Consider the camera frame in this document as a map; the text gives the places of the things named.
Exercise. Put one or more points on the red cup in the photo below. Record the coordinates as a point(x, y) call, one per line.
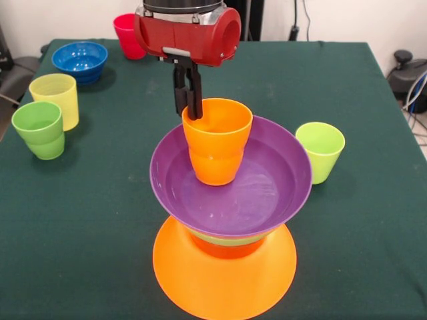
point(125, 36)

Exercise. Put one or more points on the yellow cup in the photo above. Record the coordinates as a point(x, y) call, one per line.
point(56, 96)

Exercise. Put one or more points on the blue bowl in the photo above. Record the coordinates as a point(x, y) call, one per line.
point(80, 63)

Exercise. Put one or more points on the purple bowl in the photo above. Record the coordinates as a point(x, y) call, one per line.
point(260, 200)

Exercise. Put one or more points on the light green bowl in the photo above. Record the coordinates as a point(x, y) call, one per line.
point(230, 241)

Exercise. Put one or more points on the orange cup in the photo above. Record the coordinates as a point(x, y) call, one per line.
point(217, 150)

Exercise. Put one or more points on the dark green table cloth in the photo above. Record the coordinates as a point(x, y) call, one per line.
point(83, 250)

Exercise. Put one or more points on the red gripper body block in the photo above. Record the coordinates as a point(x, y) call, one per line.
point(193, 40)

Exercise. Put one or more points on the lime green cup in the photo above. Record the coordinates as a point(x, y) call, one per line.
point(325, 160)

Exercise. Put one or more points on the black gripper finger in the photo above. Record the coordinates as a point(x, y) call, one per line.
point(179, 95)
point(195, 96)

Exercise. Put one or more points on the small red-orange bowl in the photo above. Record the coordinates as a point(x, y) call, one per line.
point(230, 252)

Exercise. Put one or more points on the large orange bowl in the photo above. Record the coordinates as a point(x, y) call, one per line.
point(223, 286)

